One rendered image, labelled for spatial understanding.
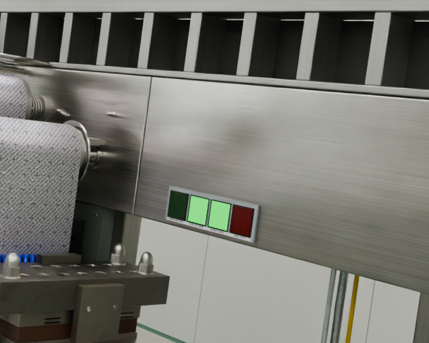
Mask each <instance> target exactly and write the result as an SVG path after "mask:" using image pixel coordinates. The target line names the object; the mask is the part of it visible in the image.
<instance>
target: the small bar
mask: <svg viewBox="0 0 429 343"><path fill-rule="evenodd" d="M80 261H81V255H79V254H76V253H37V256H36V261H35V262H37V263H41V264H71V263H80Z"/></svg>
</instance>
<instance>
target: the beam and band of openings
mask: <svg viewBox="0 0 429 343"><path fill-rule="evenodd" d="M98 18H102V19H98ZM179 19H190V20H179ZM346 20H373V21H346ZM0 53H4V54H11V55H15V56H23V57H27V58H31V59H38V60H43V61H49V63H50V65H49V67H44V68H53V69H69V70H78V71H94V72H102V73H111V74H127V75H136V76H151V77H160V78H176V79H185V80H201V81H209V82H226V83H234V84H250V85H259V86H275V87H283V88H300V89H308V90H317V91H333V92H342V93H357V94H366V95H383V96H391V97H407V98H416V99H429V0H0ZM2 64H6V65H19V66H28V67H42V66H35V65H34V66H29V65H21V64H10V63H2Z"/></svg>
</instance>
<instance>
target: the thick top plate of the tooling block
mask: <svg viewBox="0 0 429 343"><path fill-rule="evenodd" d="M125 263H126V265H113V264H110V263H109V261H81V262H80V263H71V264H41V263H37V262H20V263H19V266H20V272H19V276H20V279H15V280H14V279H6V278H2V277H0V315H5V314H26V313H36V312H57V311H68V310H74V306H75V300H76V289H77V285H78V284H110V283H119V284H123V285H125V287H124V293H123V302H122V307H130V306H150V305H161V304H166V302H167V297H168V287H169V281H170V276H167V275H165V274H161V273H159V272H155V271H153V272H154V274H153V275H144V274H139V273H137V272H136V271H137V270H138V265H135V264H132V263H129V262H126V261H125ZM3 265H4V263H0V275H1V274H2V270H3Z"/></svg>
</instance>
